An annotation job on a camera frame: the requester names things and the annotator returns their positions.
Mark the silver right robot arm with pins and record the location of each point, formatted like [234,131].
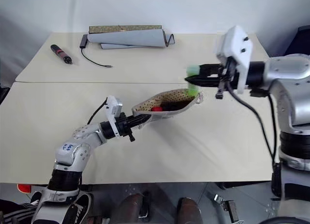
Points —
[290,93]

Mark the red object under table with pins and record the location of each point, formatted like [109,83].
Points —
[24,188]

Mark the rolled grey mat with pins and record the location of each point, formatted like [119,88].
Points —
[128,37]

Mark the black striped clothing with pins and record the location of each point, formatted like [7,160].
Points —
[14,213]

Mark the green marker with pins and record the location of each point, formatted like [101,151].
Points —
[193,91]

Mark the long olive patterned box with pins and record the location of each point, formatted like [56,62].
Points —
[123,28]

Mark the black marker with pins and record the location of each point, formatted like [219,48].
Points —
[173,105]

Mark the dark brown rounded shape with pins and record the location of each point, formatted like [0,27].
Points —
[189,210]
[130,209]

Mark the metal latch under table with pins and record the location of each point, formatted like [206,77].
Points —
[225,207]

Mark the black white sneaker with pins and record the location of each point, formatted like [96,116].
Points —
[77,209]
[36,198]

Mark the grey plaid pouch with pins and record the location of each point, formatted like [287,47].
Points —
[167,115]

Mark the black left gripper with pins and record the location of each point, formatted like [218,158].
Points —
[124,128]

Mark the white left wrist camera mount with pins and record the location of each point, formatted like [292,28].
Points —
[114,110]

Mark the black red electric screwdriver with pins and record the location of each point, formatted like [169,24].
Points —
[60,53]

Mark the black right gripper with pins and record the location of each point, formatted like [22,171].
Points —
[226,72]

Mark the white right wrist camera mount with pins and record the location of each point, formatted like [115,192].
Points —
[238,47]

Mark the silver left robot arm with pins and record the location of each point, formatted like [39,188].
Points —
[77,146]

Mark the red marker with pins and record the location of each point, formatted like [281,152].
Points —
[156,109]

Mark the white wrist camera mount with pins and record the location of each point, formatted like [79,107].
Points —
[114,110]
[238,47]

